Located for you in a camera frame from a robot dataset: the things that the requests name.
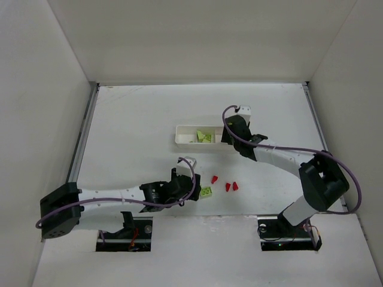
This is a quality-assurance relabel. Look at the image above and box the green 2x2 lego brick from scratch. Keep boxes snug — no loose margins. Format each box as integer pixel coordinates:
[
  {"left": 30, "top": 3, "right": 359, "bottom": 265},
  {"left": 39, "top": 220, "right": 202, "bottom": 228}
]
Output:
[{"left": 202, "top": 134, "right": 212, "bottom": 143}]

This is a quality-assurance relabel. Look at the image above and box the green slope lego brick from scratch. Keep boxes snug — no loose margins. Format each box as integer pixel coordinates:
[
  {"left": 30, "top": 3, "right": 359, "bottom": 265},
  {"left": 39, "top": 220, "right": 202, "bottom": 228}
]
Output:
[{"left": 196, "top": 130, "right": 205, "bottom": 143}]

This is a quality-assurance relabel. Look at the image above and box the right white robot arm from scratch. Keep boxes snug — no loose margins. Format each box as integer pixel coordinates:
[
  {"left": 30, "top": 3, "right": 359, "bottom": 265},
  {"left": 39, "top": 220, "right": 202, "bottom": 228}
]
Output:
[{"left": 221, "top": 115, "right": 349, "bottom": 228}]

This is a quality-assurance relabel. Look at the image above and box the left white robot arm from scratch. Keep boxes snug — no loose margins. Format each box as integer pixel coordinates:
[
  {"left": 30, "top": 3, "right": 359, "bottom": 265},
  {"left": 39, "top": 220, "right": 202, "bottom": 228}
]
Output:
[{"left": 35, "top": 169, "right": 201, "bottom": 239}]

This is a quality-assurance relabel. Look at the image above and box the white divided container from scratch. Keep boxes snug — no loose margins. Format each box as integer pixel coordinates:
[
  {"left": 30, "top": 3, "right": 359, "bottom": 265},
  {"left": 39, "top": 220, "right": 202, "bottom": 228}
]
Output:
[{"left": 175, "top": 125, "right": 235, "bottom": 153}]

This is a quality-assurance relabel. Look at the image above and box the green 2x2 lego plate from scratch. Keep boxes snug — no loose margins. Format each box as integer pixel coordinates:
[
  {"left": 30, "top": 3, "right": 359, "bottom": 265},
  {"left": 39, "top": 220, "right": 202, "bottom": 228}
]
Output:
[{"left": 200, "top": 187, "right": 212, "bottom": 198}]

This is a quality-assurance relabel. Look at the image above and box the red small lego piece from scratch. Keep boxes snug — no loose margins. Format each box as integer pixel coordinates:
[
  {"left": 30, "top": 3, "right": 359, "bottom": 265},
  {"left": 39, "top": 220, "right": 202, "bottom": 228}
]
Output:
[{"left": 211, "top": 176, "right": 218, "bottom": 184}]

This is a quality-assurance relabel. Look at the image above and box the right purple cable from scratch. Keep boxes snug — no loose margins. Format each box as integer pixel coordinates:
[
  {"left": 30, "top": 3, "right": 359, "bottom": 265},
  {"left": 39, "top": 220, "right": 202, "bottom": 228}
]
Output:
[{"left": 221, "top": 104, "right": 363, "bottom": 213}]

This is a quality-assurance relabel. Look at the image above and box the purple cable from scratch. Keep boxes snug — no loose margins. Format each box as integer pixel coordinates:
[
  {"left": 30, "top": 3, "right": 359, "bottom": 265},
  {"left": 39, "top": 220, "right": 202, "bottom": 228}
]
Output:
[
  {"left": 221, "top": 104, "right": 363, "bottom": 213},
  {"left": 35, "top": 157, "right": 197, "bottom": 230}
]

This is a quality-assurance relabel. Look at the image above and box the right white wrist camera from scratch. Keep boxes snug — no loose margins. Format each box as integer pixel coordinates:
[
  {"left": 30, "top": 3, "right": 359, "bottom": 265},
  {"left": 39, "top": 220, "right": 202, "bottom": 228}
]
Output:
[{"left": 236, "top": 105, "right": 251, "bottom": 122}]

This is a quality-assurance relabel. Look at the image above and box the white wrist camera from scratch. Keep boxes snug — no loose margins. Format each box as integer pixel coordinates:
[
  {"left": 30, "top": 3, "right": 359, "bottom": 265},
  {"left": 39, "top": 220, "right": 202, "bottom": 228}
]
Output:
[
  {"left": 176, "top": 157, "right": 197, "bottom": 178},
  {"left": 236, "top": 105, "right": 251, "bottom": 122}
]

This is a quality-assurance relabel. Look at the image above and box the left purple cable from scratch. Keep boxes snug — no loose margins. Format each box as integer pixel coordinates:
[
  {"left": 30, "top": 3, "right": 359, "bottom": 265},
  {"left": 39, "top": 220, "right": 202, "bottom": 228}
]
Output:
[{"left": 35, "top": 157, "right": 197, "bottom": 230}]

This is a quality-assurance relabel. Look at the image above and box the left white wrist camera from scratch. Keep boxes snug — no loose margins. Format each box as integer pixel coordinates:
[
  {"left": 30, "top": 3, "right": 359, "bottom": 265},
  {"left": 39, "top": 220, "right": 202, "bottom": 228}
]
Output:
[{"left": 176, "top": 157, "right": 197, "bottom": 178}]

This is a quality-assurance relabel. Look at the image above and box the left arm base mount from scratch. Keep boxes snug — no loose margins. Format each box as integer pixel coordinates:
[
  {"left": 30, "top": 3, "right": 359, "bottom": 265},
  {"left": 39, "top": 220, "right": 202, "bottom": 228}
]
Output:
[{"left": 95, "top": 212, "right": 153, "bottom": 252}]

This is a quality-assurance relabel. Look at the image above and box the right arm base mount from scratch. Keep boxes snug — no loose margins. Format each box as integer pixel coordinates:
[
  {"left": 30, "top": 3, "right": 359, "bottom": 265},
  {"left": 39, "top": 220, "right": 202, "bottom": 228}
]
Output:
[{"left": 257, "top": 215, "right": 323, "bottom": 252}]

